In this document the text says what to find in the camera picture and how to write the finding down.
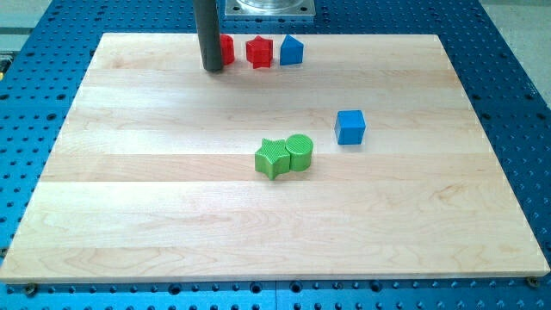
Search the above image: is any blue perforated metal table plate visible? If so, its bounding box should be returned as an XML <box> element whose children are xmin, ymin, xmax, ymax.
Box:
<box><xmin>1</xmin><ymin>1</ymin><xmax>550</xmax><ymax>309</ymax></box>

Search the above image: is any red cylinder block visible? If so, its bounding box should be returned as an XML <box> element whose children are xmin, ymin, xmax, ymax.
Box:
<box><xmin>220</xmin><ymin>34</ymin><xmax>235</xmax><ymax>65</ymax></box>

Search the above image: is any blue cube block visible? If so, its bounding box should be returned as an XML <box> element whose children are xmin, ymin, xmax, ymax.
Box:
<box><xmin>334</xmin><ymin>110</ymin><xmax>366</xmax><ymax>145</ymax></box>

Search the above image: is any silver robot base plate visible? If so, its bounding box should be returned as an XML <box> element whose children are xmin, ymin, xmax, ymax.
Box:
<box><xmin>225</xmin><ymin>0</ymin><xmax>316</xmax><ymax>17</ymax></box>

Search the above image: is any green star block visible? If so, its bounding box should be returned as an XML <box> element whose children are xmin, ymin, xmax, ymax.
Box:
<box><xmin>255</xmin><ymin>139</ymin><xmax>291</xmax><ymax>180</ymax></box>

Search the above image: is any red star block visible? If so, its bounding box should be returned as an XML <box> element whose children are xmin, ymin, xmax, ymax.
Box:
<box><xmin>245</xmin><ymin>35</ymin><xmax>273</xmax><ymax>69</ymax></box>

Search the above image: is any light wooden board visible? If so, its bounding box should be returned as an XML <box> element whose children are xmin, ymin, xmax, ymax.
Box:
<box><xmin>1</xmin><ymin>33</ymin><xmax>549</xmax><ymax>283</ymax></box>

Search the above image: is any green cylinder block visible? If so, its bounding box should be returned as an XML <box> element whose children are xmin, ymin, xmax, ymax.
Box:
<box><xmin>285</xmin><ymin>133</ymin><xmax>313</xmax><ymax>171</ymax></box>

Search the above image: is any blue triangular prism block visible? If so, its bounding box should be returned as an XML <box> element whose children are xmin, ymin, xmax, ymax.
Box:
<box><xmin>280</xmin><ymin>35</ymin><xmax>304</xmax><ymax>65</ymax></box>

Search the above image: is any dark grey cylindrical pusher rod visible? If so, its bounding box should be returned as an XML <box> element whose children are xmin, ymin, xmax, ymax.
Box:
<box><xmin>193</xmin><ymin>0</ymin><xmax>223</xmax><ymax>72</ymax></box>

